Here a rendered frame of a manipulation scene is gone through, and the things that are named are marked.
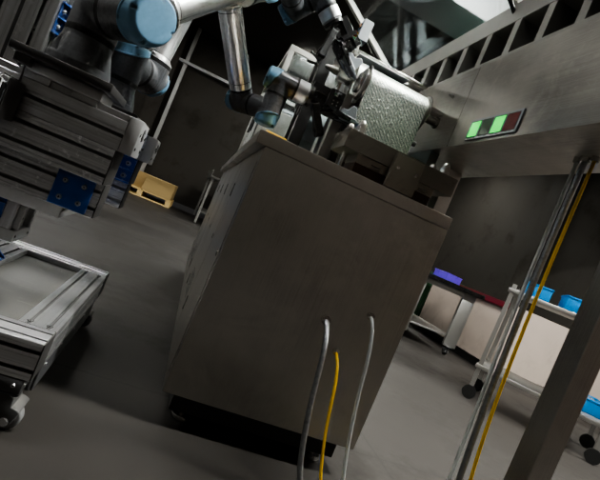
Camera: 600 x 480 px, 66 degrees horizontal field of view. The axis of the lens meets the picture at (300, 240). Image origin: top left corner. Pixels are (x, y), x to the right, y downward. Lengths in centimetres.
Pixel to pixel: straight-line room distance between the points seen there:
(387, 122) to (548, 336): 471
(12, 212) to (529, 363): 547
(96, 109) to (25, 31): 35
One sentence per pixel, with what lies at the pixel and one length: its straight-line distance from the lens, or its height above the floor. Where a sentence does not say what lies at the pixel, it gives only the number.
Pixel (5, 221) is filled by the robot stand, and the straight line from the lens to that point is 153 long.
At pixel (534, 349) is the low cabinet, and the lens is 606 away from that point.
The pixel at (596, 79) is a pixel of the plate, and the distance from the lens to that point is 129.
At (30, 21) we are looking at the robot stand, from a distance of 150.
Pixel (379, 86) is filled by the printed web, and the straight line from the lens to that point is 173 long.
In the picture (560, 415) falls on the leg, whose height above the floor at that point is 53.
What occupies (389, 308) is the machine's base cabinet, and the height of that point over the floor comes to 56.
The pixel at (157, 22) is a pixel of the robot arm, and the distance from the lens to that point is 118.
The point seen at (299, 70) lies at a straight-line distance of 275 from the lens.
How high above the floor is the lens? 68
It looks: 1 degrees down
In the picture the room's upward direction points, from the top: 23 degrees clockwise
